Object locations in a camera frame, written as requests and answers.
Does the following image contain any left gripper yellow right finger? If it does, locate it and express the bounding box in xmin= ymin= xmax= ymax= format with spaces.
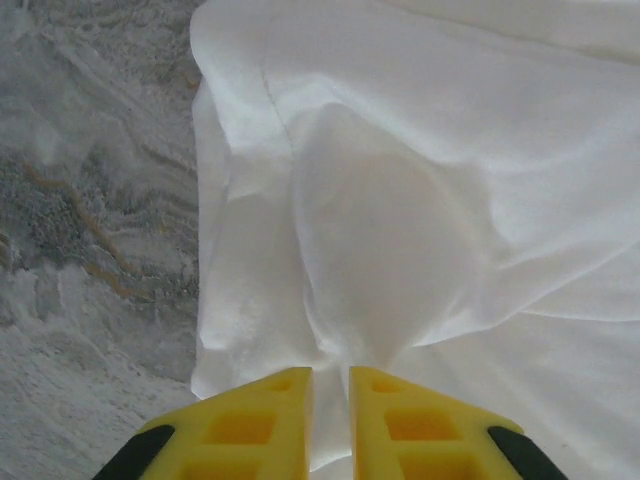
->
xmin=349 ymin=366 xmax=559 ymax=480

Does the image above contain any white t-shirt with red print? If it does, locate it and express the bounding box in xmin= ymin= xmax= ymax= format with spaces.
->
xmin=189 ymin=0 xmax=640 ymax=480

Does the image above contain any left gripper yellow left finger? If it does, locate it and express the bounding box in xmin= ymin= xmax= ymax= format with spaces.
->
xmin=102 ymin=367 xmax=314 ymax=480

